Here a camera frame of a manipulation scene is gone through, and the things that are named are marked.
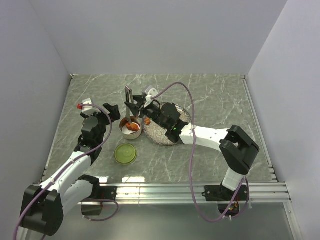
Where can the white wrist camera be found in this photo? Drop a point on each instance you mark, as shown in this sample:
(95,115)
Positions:
(86,107)
(150,92)

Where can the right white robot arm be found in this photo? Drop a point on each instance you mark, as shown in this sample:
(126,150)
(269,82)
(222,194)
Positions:
(237,147)

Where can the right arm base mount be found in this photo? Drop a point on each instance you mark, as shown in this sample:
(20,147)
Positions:
(219,193)

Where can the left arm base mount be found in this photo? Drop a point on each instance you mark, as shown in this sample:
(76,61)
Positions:
(105,192)

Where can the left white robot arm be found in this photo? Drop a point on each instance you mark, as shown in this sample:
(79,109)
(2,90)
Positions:
(45,205)

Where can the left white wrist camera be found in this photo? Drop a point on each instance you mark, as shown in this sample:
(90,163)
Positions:
(86,107)

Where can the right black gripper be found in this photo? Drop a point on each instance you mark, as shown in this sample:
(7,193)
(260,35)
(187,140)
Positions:
(135,108)

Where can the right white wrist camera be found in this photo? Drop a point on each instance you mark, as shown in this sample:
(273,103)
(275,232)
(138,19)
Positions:
(150,92)

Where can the orange chicken wing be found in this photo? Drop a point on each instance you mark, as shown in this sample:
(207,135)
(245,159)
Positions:
(132,126)

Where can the green round lid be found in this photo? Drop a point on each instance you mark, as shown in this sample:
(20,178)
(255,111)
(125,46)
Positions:
(125,154)

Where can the speckled ceramic plate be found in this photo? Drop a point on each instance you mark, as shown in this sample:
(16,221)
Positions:
(157,134)

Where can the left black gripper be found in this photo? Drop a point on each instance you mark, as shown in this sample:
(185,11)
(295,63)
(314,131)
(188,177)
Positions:
(114,110)

